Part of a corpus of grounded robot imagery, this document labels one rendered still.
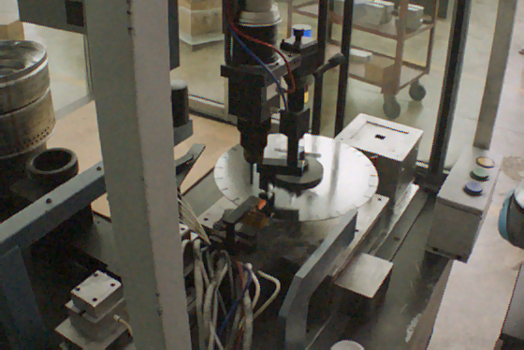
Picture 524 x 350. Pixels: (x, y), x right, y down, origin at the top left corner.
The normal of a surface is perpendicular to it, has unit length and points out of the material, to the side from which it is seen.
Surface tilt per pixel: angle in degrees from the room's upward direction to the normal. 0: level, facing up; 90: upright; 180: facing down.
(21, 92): 90
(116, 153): 90
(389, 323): 0
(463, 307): 0
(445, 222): 90
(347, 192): 0
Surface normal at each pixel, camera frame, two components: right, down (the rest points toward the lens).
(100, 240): 0.02, -0.87
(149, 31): 0.85, 0.27
